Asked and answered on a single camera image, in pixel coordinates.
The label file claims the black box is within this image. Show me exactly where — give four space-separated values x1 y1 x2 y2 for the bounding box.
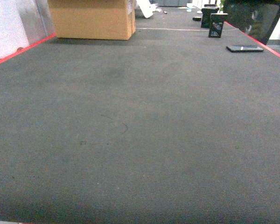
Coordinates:
201 7 219 28
208 13 228 38

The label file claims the cardboard box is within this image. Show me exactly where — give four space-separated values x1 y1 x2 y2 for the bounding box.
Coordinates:
48 0 136 40

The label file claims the black smartphone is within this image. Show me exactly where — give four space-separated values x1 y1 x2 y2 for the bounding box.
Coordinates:
226 45 264 53

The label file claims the black box far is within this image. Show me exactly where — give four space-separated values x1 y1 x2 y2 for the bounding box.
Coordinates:
201 7 219 28

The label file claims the black monitor screen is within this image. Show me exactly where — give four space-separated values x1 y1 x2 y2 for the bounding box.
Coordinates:
223 0 280 45

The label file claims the black box near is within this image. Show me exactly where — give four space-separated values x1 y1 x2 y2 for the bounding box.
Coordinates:
208 13 228 38

